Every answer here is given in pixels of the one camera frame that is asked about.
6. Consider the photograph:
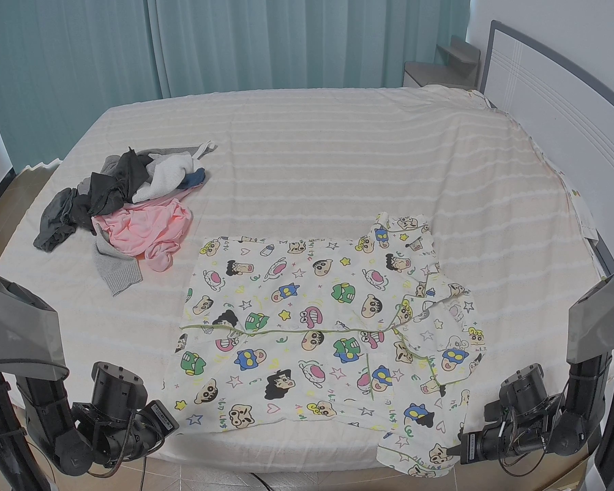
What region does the bed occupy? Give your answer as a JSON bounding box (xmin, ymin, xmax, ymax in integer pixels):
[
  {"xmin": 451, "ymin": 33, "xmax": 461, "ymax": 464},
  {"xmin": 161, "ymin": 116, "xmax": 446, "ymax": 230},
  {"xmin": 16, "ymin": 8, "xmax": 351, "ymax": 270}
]
[{"xmin": 0, "ymin": 20, "xmax": 614, "ymax": 479}]

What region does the pink garment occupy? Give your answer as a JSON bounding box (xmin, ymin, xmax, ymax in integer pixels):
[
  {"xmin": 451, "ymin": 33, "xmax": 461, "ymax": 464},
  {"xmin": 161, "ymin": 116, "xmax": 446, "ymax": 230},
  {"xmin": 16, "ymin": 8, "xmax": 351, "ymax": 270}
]
[{"xmin": 92, "ymin": 198, "xmax": 194, "ymax": 274}]

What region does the grey bedside table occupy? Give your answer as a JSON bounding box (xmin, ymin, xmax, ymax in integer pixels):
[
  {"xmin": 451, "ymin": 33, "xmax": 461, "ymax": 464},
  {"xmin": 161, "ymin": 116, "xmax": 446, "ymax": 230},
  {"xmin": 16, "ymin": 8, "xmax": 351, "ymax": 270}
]
[{"xmin": 403, "ymin": 36, "xmax": 481, "ymax": 91}]

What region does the black cable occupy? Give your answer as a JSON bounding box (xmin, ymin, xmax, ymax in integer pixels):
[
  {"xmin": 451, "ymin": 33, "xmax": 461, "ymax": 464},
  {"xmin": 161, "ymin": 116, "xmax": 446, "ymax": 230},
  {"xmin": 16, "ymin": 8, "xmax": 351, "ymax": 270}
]
[{"xmin": 496, "ymin": 456, "xmax": 543, "ymax": 480}]

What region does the pile of clothes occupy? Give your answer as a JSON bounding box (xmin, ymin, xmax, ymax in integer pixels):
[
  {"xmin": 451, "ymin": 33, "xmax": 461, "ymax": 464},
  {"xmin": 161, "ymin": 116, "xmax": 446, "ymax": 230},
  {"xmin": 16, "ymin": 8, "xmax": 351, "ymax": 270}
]
[{"xmin": 33, "ymin": 140, "xmax": 218, "ymax": 254}]

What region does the blue-green curtain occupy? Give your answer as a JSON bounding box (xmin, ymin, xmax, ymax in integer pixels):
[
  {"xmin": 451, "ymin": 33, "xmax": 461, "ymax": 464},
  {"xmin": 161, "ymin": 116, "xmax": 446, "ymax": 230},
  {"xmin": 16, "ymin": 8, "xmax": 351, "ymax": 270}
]
[
  {"xmin": 146, "ymin": 0, "xmax": 475, "ymax": 99},
  {"xmin": 0, "ymin": 0, "xmax": 171, "ymax": 174}
]

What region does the light grey knitted garment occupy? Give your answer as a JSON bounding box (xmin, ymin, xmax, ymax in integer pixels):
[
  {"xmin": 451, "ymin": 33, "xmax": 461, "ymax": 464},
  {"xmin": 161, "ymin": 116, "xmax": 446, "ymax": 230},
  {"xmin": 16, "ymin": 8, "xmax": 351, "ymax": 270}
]
[{"xmin": 93, "ymin": 230, "xmax": 143, "ymax": 297}]

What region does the white printed pyjama top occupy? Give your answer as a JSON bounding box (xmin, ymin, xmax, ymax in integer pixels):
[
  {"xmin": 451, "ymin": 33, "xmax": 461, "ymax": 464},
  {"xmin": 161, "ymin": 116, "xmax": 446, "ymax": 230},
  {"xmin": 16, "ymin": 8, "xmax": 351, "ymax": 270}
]
[{"xmin": 163, "ymin": 212, "xmax": 485, "ymax": 479}]

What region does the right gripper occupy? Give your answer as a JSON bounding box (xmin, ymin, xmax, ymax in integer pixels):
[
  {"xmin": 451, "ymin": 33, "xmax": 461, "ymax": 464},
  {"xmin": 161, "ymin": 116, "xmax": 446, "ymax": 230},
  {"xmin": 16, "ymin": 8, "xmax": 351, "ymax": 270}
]
[{"xmin": 458, "ymin": 424, "xmax": 511, "ymax": 466}]

